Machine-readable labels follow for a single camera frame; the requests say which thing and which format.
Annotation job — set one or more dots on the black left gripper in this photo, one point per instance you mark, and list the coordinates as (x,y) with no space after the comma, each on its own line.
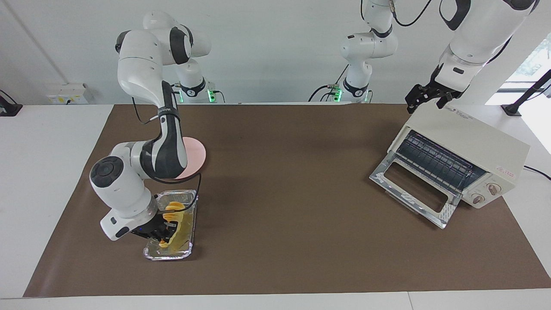
(434,88)

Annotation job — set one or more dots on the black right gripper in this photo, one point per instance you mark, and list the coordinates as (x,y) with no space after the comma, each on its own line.
(150,228)

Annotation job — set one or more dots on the aluminium foil tray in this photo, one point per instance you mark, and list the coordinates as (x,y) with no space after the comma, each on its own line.
(187,232)

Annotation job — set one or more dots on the striped orange bread roll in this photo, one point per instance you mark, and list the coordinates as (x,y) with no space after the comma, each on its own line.
(175,207)

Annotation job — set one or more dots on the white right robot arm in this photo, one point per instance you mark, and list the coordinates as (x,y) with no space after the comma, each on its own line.
(133,64)

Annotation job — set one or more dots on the cream toaster oven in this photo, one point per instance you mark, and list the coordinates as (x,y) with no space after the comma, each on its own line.
(465,133)

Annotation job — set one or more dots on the large oven knob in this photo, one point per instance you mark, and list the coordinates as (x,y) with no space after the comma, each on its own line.
(494,188)

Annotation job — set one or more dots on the small oven knob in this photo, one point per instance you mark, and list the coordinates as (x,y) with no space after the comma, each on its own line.
(478,199)

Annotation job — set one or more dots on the silver glass oven door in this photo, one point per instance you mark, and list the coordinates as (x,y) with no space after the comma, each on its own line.
(448,211)

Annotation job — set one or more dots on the pink round plate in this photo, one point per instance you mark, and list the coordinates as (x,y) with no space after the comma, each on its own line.
(196,155)

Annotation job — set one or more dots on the black slanted stand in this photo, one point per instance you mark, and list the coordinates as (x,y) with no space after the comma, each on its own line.
(512,110)

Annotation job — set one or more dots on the brown table mat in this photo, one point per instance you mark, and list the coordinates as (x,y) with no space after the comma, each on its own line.
(280,215)

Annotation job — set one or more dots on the black table clamp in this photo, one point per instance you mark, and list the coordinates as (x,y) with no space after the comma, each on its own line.
(8,110)

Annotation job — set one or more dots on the white wall socket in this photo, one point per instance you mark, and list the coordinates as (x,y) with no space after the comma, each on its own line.
(64,97)

